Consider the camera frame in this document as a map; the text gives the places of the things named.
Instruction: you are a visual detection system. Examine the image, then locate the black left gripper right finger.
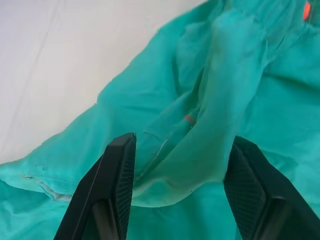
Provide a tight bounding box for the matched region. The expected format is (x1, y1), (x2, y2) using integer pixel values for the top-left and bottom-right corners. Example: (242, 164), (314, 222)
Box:
(223, 135), (320, 240)

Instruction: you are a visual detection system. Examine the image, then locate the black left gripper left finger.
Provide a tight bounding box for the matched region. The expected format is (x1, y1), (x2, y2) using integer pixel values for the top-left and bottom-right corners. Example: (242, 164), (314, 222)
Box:
(52, 132), (138, 240)

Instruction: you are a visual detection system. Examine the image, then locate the green cloth garment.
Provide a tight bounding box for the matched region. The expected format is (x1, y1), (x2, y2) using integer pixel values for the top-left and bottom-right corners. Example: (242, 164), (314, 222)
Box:
(0, 0), (320, 240)

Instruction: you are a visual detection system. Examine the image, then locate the orange-red elongated object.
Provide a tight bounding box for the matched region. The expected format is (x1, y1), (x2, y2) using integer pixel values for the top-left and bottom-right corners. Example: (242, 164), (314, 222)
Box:
(301, 1), (311, 23)

